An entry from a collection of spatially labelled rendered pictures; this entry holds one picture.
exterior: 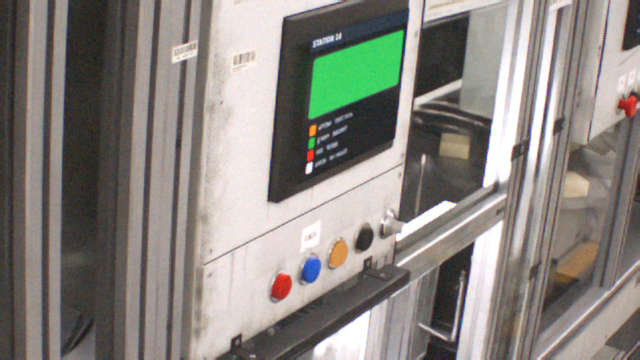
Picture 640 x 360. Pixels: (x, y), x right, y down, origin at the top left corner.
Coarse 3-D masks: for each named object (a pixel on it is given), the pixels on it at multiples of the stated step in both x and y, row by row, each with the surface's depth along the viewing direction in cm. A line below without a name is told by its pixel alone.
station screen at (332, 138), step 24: (360, 24) 140; (384, 24) 145; (312, 48) 133; (336, 48) 137; (312, 72) 134; (384, 96) 149; (312, 120) 137; (336, 120) 141; (360, 120) 146; (384, 120) 151; (312, 144) 138; (336, 144) 143; (360, 144) 148; (312, 168) 140
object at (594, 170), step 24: (624, 120) 255; (576, 144) 232; (600, 144) 245; (624, 144) 260; (576, 168) 236; (600, 168) 249; (576, 192) 240; (600, 192) 254; (576, 216) 244; (600, 216) 258; (576, 240) 248; (600, 240) 263; (552, 264) 239; (576, 264) 253; (600, 264) 268; (552, 288) 243; (576, 288) 257; (552, 312) 248
